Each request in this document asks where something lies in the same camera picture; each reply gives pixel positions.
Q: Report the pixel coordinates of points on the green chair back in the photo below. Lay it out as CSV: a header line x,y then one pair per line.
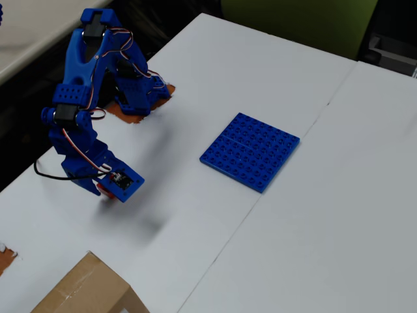
x,y
293,23

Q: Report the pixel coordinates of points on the blue 8x8 studded baseplate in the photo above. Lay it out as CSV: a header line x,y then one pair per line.
x,y
251,151

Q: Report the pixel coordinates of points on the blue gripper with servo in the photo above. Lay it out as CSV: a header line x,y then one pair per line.
x,y
85,182

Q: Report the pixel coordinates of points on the red 2x2 toy block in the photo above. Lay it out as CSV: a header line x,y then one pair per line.
x,y
106,192

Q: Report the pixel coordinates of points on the beige background table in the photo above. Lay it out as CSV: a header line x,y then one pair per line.
x,y
29,29

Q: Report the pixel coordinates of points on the brown cardboard box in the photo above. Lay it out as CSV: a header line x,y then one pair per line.
x,y
88,290

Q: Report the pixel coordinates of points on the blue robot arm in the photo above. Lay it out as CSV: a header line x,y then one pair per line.
x,y
84,81

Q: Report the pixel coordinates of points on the grey metal bracket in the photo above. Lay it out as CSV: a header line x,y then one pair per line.
x,y
387,52

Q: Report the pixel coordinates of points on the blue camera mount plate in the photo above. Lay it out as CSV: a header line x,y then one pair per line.
x,y
125,182

